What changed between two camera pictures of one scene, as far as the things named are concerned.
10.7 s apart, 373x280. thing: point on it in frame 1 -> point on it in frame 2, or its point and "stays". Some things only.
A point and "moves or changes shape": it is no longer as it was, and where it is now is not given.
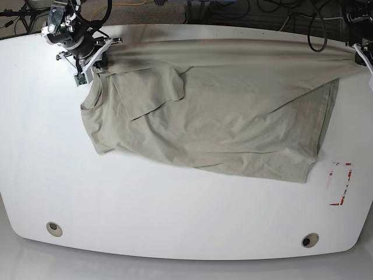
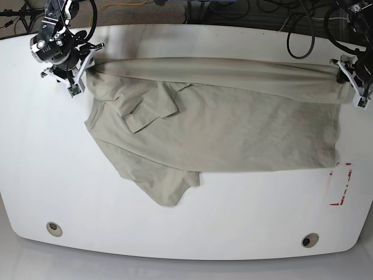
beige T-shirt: [254, 107] moves or changes shape
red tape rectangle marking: [342, 197] stays
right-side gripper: [366, 49] -> [347, 63]
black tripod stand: [25, 11] stays
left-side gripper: [87, 63] -> [73, 76]
